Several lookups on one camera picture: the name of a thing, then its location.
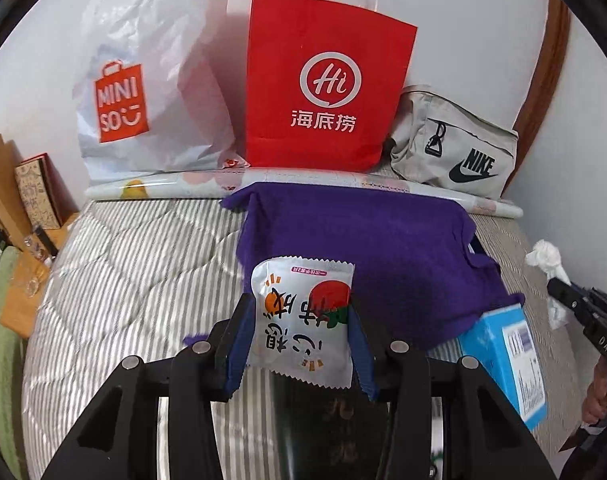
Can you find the red paper bag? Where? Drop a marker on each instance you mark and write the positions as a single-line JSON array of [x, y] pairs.
[[328, 60]]

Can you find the person's right hand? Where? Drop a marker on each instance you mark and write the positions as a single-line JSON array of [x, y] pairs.
[[596, 395]]

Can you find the blue tissue pack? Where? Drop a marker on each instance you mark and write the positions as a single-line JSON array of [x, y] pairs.
[[498, 360]]

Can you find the green cloth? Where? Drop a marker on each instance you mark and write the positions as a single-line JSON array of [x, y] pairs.
[[3, 370]]

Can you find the dark green box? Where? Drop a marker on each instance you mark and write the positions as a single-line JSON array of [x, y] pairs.
[[333, 432]]

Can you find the white tissue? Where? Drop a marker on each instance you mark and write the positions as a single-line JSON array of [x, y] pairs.
[[548, 265]]

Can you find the white snack packet orange print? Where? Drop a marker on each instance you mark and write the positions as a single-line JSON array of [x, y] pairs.
[[298, 320]]

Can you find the patterned cardboard box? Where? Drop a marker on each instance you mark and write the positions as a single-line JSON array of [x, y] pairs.
[[38, 195]]

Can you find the purple cloth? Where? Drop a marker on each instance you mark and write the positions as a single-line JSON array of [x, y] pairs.
[[383, 260]]

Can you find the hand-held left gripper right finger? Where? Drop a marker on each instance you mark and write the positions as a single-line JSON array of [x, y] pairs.
[[362, 362]]

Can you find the wooden tray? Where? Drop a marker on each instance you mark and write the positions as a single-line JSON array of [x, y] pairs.
[[23, 305]]

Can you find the brown wooden door frame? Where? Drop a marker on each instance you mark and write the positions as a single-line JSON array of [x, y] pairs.
[[543, 85]]

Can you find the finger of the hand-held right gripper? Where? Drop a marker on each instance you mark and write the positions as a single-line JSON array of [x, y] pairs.
[[566, 297]]

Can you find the wooden boards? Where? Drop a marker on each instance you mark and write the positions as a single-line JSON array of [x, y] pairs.
[[1, 185]]

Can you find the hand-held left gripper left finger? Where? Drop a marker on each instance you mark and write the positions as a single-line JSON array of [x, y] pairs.
[[237, 357]]

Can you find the white plastic shopping bag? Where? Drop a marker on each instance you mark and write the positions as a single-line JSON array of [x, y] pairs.
[[158, 60]]

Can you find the grey waist bag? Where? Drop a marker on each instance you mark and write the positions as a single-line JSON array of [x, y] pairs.
[[453, 145]]

